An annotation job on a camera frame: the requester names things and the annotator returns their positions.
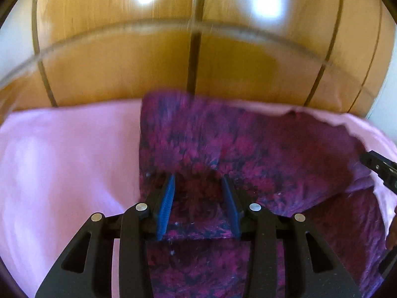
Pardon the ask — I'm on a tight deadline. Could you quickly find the pink bed sheet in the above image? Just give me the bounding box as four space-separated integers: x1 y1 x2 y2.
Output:
0 99 397 298

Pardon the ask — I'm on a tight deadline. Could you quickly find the red and black patterned sweater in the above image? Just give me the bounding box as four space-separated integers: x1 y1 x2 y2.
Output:
138 91 389 298

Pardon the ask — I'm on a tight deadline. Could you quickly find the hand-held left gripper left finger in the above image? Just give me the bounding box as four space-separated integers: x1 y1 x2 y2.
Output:
35 174 177 298

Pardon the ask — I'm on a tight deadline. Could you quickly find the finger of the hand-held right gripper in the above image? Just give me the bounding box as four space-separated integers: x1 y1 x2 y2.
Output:
360 150 397 193

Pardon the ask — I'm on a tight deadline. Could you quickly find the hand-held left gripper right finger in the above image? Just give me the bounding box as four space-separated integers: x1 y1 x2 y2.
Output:
221 175 362 298

